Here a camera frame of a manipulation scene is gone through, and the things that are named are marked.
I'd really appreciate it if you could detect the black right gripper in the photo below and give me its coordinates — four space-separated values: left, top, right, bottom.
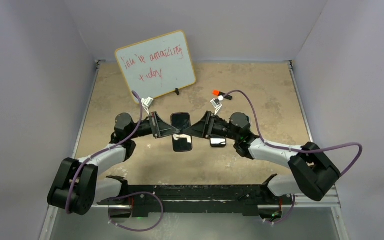
183 111 239 141

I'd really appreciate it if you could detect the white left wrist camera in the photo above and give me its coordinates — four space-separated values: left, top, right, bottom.
141 96 154 108

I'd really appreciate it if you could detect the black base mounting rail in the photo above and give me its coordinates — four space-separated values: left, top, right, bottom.
98 184 293 218

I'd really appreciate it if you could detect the purple edged smartphone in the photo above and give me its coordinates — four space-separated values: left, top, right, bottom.
172 114 192 152

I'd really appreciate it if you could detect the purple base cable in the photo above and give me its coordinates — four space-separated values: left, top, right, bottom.
262 195 297 226
107 192 165 233

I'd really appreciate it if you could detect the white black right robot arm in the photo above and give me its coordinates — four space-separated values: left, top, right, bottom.
183 111 341 204

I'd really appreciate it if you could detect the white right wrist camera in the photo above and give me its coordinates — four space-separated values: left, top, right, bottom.
210 95 224 116

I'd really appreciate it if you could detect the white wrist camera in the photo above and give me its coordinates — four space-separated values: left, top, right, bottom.
210 95 224 116
141 96 154 108

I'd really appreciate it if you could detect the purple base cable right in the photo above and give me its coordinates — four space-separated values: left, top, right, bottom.
262 195 297 226

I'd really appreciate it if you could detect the yellow framed whiteboard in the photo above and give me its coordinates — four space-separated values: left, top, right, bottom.
114 30 197 99

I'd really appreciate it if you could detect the black phone case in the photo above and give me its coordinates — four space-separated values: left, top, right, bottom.
170 112 194 153
209 136 227 148

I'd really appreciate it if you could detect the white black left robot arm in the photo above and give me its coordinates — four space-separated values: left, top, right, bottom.
47 112 180 216

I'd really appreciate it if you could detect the orange capped black marker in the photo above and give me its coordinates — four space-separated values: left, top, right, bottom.
212 90 233 101

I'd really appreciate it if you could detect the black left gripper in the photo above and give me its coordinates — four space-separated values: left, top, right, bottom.
128 112 180 140

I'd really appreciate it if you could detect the aluminium frame rail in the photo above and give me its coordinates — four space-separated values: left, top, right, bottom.
295 186 341 208

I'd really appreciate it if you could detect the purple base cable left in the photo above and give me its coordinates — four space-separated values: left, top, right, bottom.
107 192 165 233

